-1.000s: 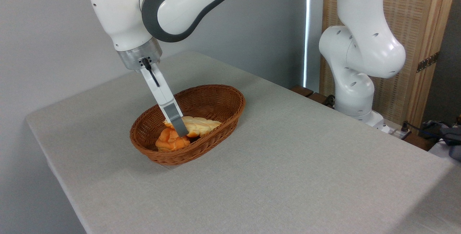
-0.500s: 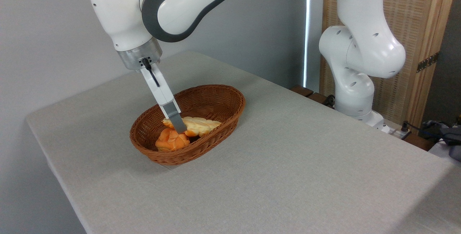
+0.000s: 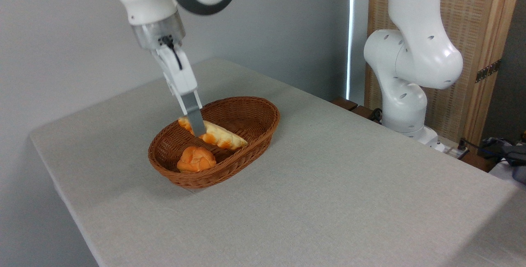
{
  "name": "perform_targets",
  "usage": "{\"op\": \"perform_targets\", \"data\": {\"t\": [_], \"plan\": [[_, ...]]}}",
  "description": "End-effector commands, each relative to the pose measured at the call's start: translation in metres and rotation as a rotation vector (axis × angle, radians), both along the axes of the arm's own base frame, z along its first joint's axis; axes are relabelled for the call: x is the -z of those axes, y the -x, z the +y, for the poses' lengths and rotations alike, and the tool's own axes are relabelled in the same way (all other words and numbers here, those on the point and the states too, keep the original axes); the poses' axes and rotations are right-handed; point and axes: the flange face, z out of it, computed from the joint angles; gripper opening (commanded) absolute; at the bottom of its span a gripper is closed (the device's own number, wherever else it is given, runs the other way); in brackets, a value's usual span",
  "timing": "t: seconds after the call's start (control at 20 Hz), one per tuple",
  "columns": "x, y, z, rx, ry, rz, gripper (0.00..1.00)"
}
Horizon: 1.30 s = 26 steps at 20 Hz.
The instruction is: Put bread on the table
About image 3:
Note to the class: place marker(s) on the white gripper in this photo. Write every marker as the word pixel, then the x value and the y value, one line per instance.
pixel 178 74

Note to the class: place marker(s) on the long pale braided bread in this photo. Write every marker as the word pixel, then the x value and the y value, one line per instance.
pixel 222 136

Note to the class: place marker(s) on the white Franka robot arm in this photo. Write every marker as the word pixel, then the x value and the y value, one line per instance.
pixel 427 53

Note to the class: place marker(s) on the round orange bread roll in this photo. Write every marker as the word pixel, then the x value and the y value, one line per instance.
pixel 196 159

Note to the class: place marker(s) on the brown wicker basket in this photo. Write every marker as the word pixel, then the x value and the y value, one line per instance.
pixel 250 152

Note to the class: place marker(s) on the dark wooden robot platform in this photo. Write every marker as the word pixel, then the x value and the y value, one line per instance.
pixel 345 103

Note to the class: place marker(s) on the grey tablecloth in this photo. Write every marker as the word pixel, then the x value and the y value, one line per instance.
pixel 328 197

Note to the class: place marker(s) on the metal screen hinge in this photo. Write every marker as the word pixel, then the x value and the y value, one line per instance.
pixel 487 71

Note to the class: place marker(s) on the bamboo folding screen wooden frame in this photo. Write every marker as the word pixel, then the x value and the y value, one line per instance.
pixel 472 12

